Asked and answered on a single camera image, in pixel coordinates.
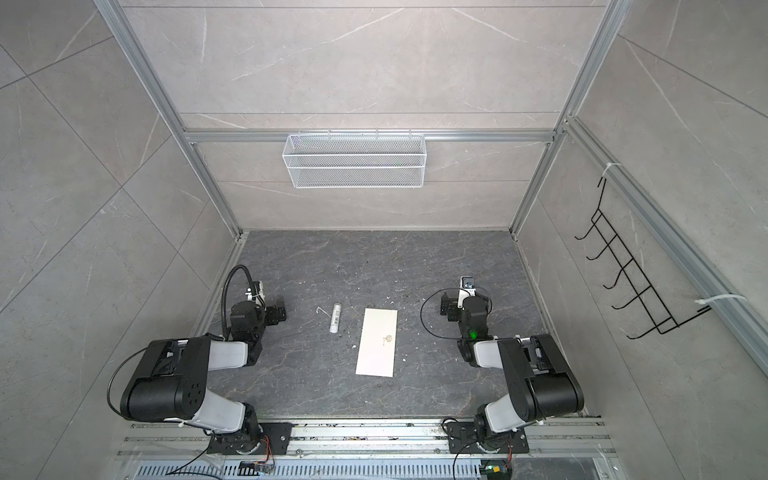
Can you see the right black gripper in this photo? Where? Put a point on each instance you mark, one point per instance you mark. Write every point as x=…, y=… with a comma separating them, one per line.
x=451, y=303

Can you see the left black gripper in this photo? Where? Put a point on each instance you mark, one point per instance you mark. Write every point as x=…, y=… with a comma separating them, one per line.
x=274, y=318

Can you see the white glue stick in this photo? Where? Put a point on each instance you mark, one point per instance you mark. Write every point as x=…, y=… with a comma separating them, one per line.
x=335, y=318

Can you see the cream paper envelope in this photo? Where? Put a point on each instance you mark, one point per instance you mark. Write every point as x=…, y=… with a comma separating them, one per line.
x=376, y=352

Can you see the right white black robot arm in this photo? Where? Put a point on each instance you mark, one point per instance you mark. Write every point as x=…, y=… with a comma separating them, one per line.
x=540, y=383

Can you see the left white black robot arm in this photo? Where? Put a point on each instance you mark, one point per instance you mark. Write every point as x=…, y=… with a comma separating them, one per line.
x=169, y=384

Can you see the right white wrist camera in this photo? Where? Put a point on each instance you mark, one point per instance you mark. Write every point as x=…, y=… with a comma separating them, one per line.
x=466, y=290

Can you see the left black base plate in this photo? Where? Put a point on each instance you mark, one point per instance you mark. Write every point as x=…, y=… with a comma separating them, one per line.
x=253, y=440

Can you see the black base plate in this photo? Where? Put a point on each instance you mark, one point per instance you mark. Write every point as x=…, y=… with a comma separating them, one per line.
x=253, y=440
x=466, y=438

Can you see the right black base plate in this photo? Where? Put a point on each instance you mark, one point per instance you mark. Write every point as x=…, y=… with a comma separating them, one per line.
x=466, y=438

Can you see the white wire mesh basket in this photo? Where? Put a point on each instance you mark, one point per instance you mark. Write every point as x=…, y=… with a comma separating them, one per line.
x=363, y=160

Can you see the black wire hook rack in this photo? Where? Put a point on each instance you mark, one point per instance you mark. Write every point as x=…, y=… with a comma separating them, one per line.
x=631, y=273

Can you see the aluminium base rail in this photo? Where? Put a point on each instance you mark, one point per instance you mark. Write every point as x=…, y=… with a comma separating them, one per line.
x=409, y=448

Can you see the white cable tie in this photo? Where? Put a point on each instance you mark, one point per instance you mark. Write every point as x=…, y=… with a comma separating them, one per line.
x=726, y=296

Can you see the aluminium frame profiles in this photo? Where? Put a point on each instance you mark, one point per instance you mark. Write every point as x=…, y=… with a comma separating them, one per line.
x=745, y=324

